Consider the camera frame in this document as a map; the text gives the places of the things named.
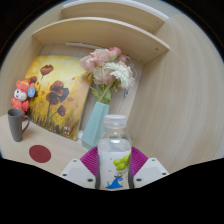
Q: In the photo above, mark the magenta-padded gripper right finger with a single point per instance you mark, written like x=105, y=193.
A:
x=150, y=170

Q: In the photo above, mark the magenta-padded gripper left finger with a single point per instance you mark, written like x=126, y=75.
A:
x=79, y=171

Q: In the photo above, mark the clear plastic drink bottle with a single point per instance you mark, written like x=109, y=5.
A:
x=114, y=150

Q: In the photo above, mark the flat round red coaster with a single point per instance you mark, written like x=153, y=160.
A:
x=40, y=154

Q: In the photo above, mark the pale teal faceted vase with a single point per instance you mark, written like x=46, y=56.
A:
x=95, y=126

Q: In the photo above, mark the grey ribbed mug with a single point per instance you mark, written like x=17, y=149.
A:
x=15, y=125

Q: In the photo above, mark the yellow poppy flower painting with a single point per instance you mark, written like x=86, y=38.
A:
x=56, y=93

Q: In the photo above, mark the red plush toy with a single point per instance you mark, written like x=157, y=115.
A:
x=20, y=96

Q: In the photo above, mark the pink and white flower bouquet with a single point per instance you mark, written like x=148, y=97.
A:
x=106, y=68

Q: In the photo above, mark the light wooden shelf unit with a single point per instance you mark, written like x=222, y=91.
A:
x=106, y=33

